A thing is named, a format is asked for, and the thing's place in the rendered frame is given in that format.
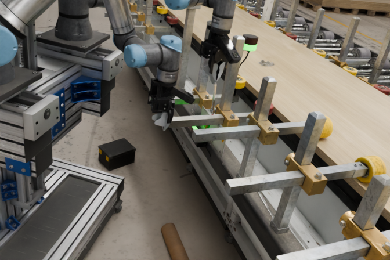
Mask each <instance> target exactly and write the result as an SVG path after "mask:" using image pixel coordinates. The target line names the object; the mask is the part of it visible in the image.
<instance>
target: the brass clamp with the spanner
mask: <svg viewBox="0 0 390 260"><path fill-rule="evenodd" d="M214 108H216V114H221V115H222V116H223V117H224V121H223V124H221V125H222V126H223V127H237V126H238V124H239V118H238V117H237V116H236V115H235V114H234V112H232V111H231V110H228V111H222V110H221V108H220V107H219V104H217V105H216V106H215V107H214ZM231 114H234V115H235V119H231V118H230V116H231Z"/></svg>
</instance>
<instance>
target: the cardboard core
mask: <svg viewBox="0 0 390 260"><path fill-rule="evenodd" d="M161 233H162V236H163V238H164V241H165V243H166V246H167V249H168V251H169V254H170V256H171V259H172V260H189V258H188V256H187V253H186V251H185V248H184V246H183V244H182V241H181V239H180V237H179V234H178V232H177V229H176V227H175V225H174V224H173V223H166V224H165V225H163V226H162V228H161Z"/></svg>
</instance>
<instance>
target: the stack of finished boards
mask: <svg viewBox="0 0 390 260"><path fill-rule="evenodd" d="M310 1H313V2H315V3H318V4H319V5H322V6H335V7H342V8H355V9H368V10H381V11H389V12H390V0H310Z"/></svg>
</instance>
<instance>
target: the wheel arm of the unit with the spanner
mask: <svg viewBox="0 0 390 260"><path fill-rule="evenodd" d="M249 114H250V113H235V115H236V116H237V117H238V118H239V123H243V122H246V118H247V116H248V115H249ZM223 121H224V117H223V116H222V115H221V114H214V115H194V116H183V117H173V119H172V121H171V123H170V125H169V128H175V127H192V126H201V125H218V124H223Z"/></svg>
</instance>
